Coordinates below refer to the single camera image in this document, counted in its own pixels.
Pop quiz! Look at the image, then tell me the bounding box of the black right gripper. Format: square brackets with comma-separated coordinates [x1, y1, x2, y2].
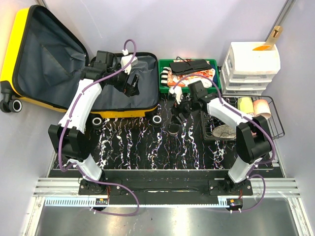
[170, 93, 197, 125]

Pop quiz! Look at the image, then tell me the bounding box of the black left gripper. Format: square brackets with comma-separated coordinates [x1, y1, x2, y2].
[107, 62, 139, 97]

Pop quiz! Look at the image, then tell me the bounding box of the orange bunny pattern garment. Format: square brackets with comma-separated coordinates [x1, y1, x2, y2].
[167, 73, 188, 87]

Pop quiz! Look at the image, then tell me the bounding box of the black round cap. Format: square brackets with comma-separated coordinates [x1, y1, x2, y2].
[168, 123, 180, 136]

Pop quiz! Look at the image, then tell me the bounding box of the black roll-up pouch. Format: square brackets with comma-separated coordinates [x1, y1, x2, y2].
[170, 59, 212, 75]

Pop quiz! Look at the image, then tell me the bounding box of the black white striped garment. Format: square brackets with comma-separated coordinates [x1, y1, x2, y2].
[160, 67, 171, 87]

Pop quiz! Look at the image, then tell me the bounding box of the yellow Pikachu suitcase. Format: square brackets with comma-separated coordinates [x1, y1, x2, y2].
[0, 5, 159, 119]

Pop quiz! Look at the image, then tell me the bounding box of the orange white tube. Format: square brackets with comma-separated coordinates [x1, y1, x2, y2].
[253, 45, 272, 51]

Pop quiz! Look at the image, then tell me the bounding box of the gold cosmetic bottle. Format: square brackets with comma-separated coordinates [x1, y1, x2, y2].
[265, 26, 283, 49]

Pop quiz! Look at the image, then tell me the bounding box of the navy blue garment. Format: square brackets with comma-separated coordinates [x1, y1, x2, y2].
[213, 69, 221, 87]

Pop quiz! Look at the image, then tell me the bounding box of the orange floral pattern cloth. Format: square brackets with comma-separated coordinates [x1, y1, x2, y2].
[165, 58, 218, 88]

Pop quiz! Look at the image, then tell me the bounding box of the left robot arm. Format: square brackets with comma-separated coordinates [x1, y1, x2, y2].
[48, 49, 139, 195]

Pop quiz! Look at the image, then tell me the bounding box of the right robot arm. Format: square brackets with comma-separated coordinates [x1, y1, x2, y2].
[168, 81, 275, 195]

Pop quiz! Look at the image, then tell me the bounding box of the speckled grey plate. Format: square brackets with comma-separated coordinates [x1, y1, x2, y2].
[212, 124, 236, 139]

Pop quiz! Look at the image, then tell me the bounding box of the pale green faceted cup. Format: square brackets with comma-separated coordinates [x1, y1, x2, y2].
[237, 97, 254, 115]

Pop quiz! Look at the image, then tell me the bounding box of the green plastic tray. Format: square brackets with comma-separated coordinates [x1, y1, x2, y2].
[158, 59, 221, 93]

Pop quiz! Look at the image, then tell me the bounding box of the white drawer organizer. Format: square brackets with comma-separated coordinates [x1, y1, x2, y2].
[220, 42, 281, 96]

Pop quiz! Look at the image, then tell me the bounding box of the pink marbled cup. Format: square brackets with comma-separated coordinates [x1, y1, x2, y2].
[253, 99, 271, 119]

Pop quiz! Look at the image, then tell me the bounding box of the black wire dish rack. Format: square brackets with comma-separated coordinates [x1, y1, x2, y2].
[200, 95, 285, 141]

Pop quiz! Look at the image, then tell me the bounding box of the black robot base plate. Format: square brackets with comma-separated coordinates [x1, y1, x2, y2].
[78, 170, 253, 206]

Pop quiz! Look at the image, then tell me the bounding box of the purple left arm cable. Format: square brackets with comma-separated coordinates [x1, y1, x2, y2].
[59, 39, 140, 216]

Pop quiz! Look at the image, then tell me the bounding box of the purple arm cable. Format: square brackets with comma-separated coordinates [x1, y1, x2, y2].
[172, 73, 276, 213]
[59, 39, 140, 216]

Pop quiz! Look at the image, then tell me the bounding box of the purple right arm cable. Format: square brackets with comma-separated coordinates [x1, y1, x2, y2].
[172, 73, 276, 213]

